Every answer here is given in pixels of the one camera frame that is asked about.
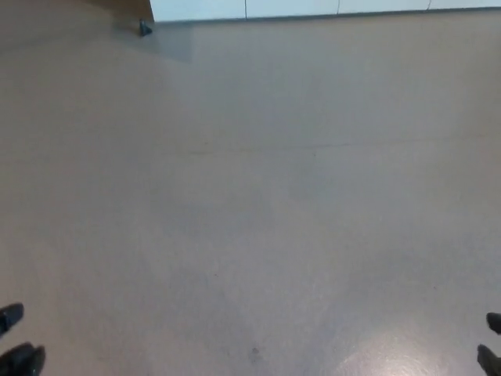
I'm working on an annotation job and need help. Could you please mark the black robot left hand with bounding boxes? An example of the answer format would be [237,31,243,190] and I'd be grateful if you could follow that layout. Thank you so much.
[0,302,47,376]

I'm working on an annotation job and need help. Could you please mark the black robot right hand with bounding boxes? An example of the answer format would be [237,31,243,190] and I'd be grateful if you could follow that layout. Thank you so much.
[477,312,501,376]

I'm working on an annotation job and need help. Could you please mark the white locker door 2D04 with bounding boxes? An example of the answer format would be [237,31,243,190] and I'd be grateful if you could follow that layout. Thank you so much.
[151,0,247,21]

